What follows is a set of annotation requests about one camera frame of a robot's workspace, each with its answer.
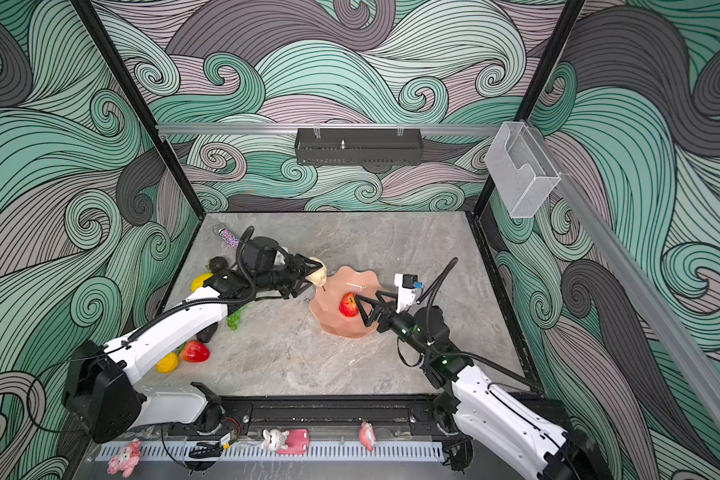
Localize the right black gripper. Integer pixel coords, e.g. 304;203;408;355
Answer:
357;289;435;362

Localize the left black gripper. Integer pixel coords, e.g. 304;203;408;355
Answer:
255;253;322;299

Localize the pale fake pear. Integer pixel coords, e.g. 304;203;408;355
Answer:
306;257;327;288

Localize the red fake apple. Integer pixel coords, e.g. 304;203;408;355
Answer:
338;292;359;318

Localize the pink wavy fruit bowl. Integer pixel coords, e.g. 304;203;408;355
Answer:
309;266;396;339

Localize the yellow fake lemon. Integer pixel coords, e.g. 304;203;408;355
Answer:
190;272;213;292

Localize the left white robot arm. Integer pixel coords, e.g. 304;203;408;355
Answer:
62;236;324;444

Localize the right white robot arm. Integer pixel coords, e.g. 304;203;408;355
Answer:
355;292;612;479

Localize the green fake grape bunch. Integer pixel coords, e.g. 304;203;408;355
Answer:
226;306;246;331

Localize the dark brown fake fruit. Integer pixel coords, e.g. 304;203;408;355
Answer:
208;256;229;274

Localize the dark fake avocado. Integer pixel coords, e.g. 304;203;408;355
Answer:
195;322;219;344

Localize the red fake strawberry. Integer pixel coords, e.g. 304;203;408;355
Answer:
179;340;210;363

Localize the small yellow fake pepper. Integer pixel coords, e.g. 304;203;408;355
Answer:
155;352;179;374

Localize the purple sprinkle tube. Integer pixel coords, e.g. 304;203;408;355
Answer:
212;223;239;248

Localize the small pink figurine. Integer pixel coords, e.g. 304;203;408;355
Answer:
359;421;377;452

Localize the white bunny pink toy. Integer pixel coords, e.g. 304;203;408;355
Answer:
261;429;310;456

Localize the pink plush toy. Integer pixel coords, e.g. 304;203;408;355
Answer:
107;439;141;479

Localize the black wall tray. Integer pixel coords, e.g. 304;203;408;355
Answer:
294;129;424;169

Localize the aluminium rail back wall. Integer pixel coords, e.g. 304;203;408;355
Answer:
155;122;500;137

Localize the aluminium rail wall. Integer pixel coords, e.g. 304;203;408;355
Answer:
155;122;500;137
527;126;720;431

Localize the clear plastic wall holder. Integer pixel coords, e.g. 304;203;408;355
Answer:
485;122;560;219

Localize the white slotted cable duct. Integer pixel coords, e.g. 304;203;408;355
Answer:
95;440;446;464

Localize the aluminium rail right wall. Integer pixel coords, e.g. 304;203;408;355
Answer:
527;126;720;431

